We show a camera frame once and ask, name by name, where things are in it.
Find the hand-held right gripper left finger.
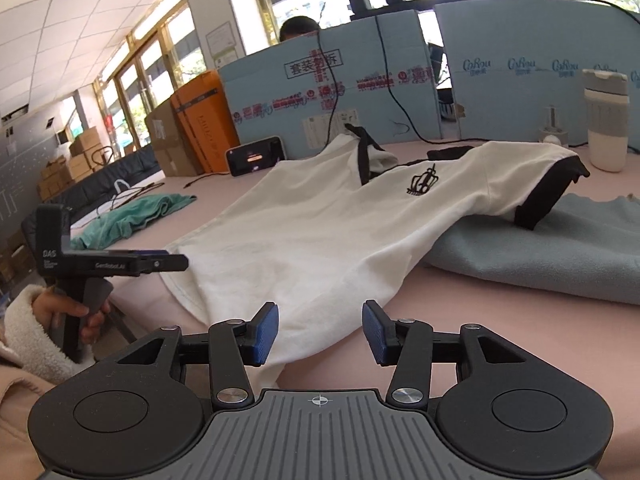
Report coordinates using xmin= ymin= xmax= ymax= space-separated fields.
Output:
xmin=107 ymin=301 xmax=280 ymax=408

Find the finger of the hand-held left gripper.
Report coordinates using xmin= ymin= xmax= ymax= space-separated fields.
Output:
xmin=136 ymin=249 xmax=190 ymax=276

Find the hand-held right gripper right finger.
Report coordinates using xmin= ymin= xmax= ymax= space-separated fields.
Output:
xmin=362 ymin=299 xmax=533 ymax=407

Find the white black-trimmed polo shirt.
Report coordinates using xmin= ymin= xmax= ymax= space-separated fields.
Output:
xmin=164 ymin=122 xmax=592 ymax=390

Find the blue-grey fleece garment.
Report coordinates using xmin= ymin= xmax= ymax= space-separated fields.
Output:
xmin=425 ymin=192 xmax=640 ymax=307

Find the person's left hand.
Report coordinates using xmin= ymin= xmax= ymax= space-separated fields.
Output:
xmin=30 ymin=290 xmax=113 ymax=345

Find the green cloth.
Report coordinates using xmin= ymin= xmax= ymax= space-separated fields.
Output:
xmin=70 ymin=194 xmax=198 ymax=251

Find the black sofa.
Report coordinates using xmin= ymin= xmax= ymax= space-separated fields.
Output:
xmin=37 ymin=146 xmax=166 ymax=226

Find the stack of cardboard boxes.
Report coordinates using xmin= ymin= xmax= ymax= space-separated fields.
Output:
xmin=37 ymin=127 xmax=103 ymax=201

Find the brown cardboard box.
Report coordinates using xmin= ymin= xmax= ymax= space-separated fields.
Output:
xmin=145 ymin=100 xmax=203 ymax=177

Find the white-cased smartphone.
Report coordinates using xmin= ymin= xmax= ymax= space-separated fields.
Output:
xmin=226 ymin=136 xmax=287 ymax=177

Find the orange box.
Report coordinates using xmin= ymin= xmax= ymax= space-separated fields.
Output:
xmin=170 ymin=70 xmax=241 ymax=175

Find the taped light blue cardboard box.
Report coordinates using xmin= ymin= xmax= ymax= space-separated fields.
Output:
xmin=220 ymin=9 xmax=443 ymax=153

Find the white power adapter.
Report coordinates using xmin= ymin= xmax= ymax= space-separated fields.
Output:
xmin=539 ymin=105 xmax=571 ymax=147

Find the plain light blue cardboard box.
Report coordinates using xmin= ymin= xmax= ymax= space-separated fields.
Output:
xmin=434 ymin=0 xmax=640 ymax=148

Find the white grey-sleeved tumbler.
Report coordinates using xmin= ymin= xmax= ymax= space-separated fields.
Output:
xmin=582 ymin=69 xmax=630 ymax=173

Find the black cable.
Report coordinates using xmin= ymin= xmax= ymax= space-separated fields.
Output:
xmin=110 ymin=182 xmax=166 ymax=211
xmin=315 ymin=2 xmax=346 ymax=146
xmin=374 ymin=10 xmax=436 ymax=143
xmin=184 ymin=172 xmax=228 ymax=190

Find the white wall notice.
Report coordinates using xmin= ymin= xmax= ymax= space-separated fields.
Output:
xmin=206 ymin=22 xmax=236 ymax=58

